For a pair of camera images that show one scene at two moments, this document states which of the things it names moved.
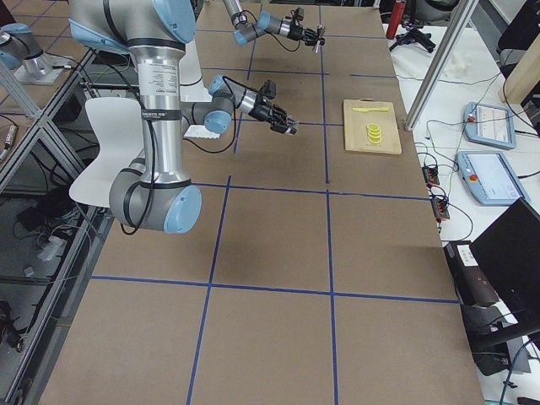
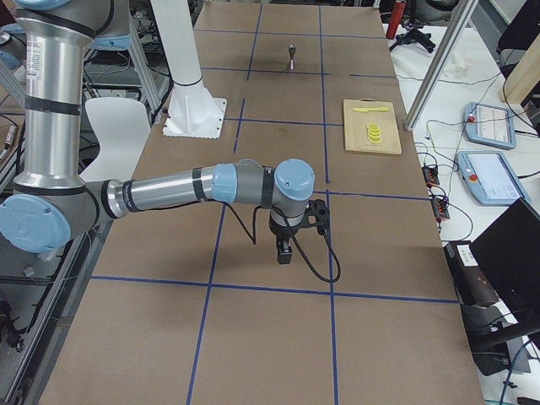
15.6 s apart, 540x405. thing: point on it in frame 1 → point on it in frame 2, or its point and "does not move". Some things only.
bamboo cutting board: x=356 y=135 does not move
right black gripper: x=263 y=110 → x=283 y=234
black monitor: x=509 y=251 does not move
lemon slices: x=374 y=133 does not move
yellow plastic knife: x=368 y=110 does not move
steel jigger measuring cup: x=320 y=38 → x=292 y=49
